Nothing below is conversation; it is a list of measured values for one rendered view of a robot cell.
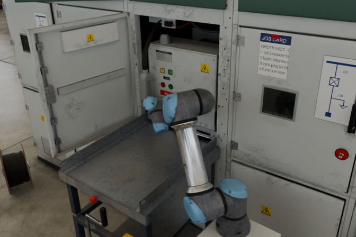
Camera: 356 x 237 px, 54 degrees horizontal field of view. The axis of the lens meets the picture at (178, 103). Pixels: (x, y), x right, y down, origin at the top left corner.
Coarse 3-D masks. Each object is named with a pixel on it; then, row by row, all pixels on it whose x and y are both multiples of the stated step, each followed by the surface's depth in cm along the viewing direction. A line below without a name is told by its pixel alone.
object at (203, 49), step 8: (176, 40) 219; (184, 40) 219; (192, 40) 219; (176, 48) 202; (184, 48) 202; (192, 48) 202; (200, 48) 202; (208, 48) 201; (216, 48) 201; (216, 56) 188; (216, 64) 190; (216, 72) 192; (216, 80) 194; (216, 88) 196; (216, 96) 199; (216, 104) 201; (216, 128) 208
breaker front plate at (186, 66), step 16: (160, 48) 209; (160, 64) 214; (176, 64) 206; (192, 64) 199; (208, 64) 193; (160, 80) 219; (176, 80) 211; (192, 80) 204; (208, 80) 197; (160, 96) 224; (208, 128) 210
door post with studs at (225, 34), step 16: (224, 16) 172; (224, 32) 175; (224, 48) 178; (224, 64) 182; (224, 80) 185; (224, 96) 189; (224, 112) 193; (224, 128) 197; (224, 144) 201; (224, 160) 206; (224, 176) 210
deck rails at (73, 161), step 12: (132, 120) 224; (120, 132) 217; (132, 132) 222; (96, 144) 202; (108, 144) 209; (72, 156) 188; (84, 156) 196; (204, 156) 196; (72, 168) 188; (180, 168) 176; (168, 180) 170; (156, 192) 163; (144, 204) 157
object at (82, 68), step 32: (32, 32) 169; (64, 32) 181; (96, 32) 195; (64, 64) 189; (96, 64) 204; (128, 64) 221; (64, 96) 195; (96, 96) 211; (128, 96) 229; (64, 128) 201; (96, 128) 218
